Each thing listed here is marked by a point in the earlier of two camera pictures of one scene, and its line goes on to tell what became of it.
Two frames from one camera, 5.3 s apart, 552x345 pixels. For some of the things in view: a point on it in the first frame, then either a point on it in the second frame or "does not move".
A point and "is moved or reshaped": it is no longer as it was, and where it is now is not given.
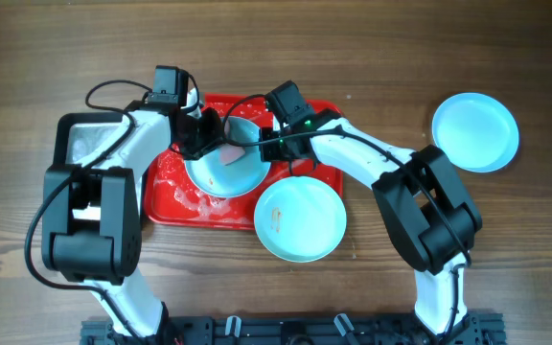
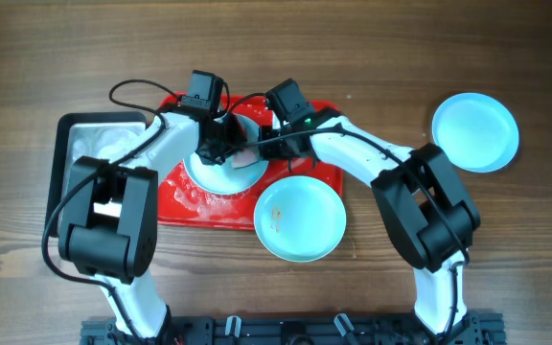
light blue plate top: [241, 178] does not move
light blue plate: [477, 131] does not move
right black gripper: [266, 145] does not move
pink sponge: [229, 152] is moved or reshaped
